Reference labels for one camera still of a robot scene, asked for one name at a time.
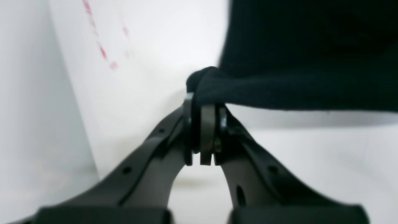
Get image-right left gripper left finger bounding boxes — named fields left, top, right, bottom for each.
left=20, top=93, right=194, bottom=224

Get image-right left gripper right finger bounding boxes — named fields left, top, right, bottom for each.
left=200, top=105, right=370, bottom=224

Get black printed T-shirt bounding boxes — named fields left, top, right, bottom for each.
left=186, top=0, right=398, bottom=112

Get red tape rectangle marking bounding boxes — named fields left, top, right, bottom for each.
left=82, top=0, right=131, bottom=70

